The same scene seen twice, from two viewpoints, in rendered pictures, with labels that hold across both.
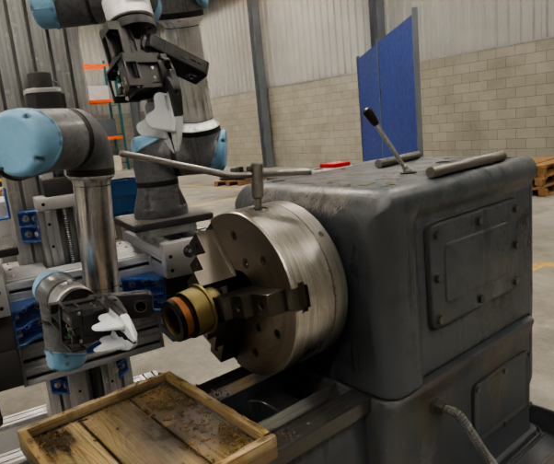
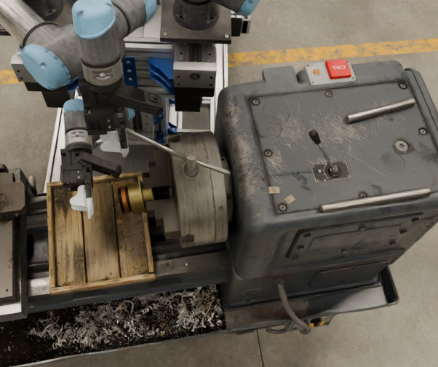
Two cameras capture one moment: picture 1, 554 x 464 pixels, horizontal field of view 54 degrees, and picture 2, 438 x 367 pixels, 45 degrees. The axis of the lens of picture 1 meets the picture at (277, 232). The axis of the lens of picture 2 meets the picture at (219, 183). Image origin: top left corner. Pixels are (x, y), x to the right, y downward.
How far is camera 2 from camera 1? 1.12 m
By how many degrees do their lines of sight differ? 53
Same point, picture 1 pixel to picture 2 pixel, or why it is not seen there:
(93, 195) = not seen: hidden behind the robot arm
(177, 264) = (182, 81)
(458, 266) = (325, 242)
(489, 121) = not seen: outside the picture
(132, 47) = (99, 99)
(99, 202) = not seen: hidden behind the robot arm
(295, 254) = (192, 220)
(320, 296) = (202, 239)
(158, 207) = (188, 20)
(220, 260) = (164, 172)
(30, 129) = (45, 75)
